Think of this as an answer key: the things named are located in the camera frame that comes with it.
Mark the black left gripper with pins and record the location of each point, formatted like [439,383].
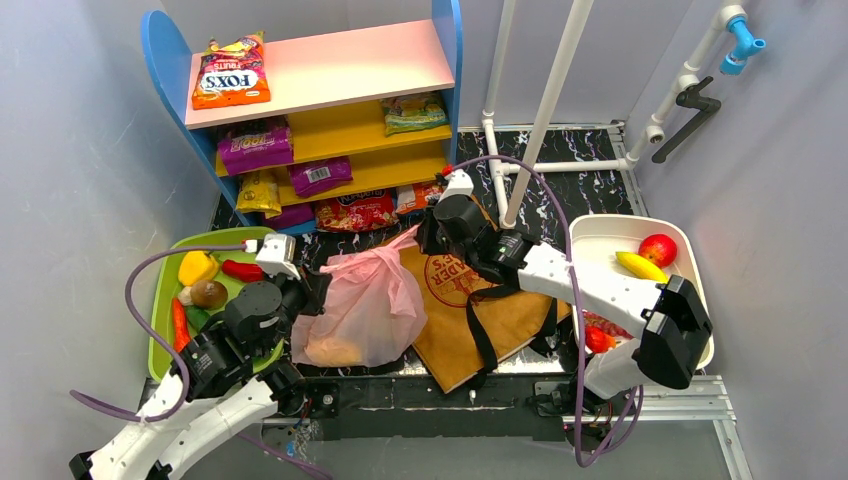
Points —
[315,289]

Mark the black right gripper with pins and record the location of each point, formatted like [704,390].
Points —
[428,235]

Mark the pink plastic grocery bag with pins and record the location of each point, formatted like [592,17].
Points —
[373,310]

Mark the brown Trader Joe's tote bag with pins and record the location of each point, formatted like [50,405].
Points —
[472,324]

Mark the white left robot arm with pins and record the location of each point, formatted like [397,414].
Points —
[235,372]

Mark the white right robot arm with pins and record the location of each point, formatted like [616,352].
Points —
[668,322]

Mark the bottom magenta snack bag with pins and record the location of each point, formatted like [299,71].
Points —
[290,216]

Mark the red Kopiko snack bag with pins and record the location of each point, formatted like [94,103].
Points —
[356,213]

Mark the green yellow snack bag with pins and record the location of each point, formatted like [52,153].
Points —
[413,113]

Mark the magenta Toor snack bag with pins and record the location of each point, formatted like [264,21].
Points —
[254,145]

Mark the orange Fox's candy bag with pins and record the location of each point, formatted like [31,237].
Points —
[232,75]

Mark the orange white snack packet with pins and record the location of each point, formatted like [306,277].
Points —
[415,197]

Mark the red chili pepper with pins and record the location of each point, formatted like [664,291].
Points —
[243,272]

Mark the brown mushroom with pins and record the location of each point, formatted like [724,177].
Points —
[204,294]

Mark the green cucumber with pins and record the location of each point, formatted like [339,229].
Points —
[196,317]

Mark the yellow bell pepper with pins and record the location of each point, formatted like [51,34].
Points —
[197,266]

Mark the small magenta snack packet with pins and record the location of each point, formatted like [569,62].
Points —
[312,178]

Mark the orange carrot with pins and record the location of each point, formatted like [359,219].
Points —
[182,336]

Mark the blue pink yellow shelf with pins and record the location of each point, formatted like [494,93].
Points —
[329,87]

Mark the green vegetable tray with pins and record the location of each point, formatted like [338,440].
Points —
[159,361]

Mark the white fruit tray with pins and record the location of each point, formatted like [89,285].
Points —
[609,245]

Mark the red grape bunch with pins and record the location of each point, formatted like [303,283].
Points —
[606,326]

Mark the red strawberry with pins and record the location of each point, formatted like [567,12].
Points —
[598,341]

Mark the yellow banana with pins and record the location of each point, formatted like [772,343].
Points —
[641,267]

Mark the red apple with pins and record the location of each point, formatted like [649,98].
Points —
[659,249]

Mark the blue pipe fitting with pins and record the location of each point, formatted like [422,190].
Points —
[746,46]

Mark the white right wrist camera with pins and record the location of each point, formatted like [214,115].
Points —
[454,181]

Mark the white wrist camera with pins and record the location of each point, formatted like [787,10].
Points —
[274,254]
[454,181]

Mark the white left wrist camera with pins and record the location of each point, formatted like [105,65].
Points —
[274,254]

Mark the white PVC pipe frame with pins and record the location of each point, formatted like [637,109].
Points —
[683,110]

